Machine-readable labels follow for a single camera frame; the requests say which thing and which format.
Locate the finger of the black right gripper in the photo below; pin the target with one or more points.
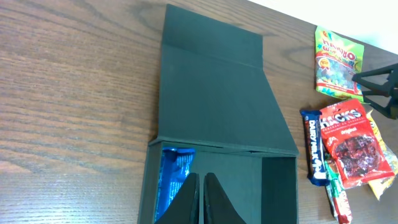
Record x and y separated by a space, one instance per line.
368 79
389 111

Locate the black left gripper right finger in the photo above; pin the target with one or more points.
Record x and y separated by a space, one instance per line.
217 208

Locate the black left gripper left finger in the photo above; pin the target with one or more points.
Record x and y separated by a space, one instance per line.
184 208

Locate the Haribo gummy bag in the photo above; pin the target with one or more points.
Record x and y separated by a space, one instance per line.
337 60

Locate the blue cookie packet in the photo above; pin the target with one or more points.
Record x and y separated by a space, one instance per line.
174 169

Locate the red dried fruit bag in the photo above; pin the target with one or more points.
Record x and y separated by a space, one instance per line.
348 137

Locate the purple Dairy Milk bar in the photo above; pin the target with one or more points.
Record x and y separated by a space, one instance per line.
315 159

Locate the red KitKat bar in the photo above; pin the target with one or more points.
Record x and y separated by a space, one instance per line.
337 196

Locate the dark green gift box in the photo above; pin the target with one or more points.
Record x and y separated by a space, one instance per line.
214 97

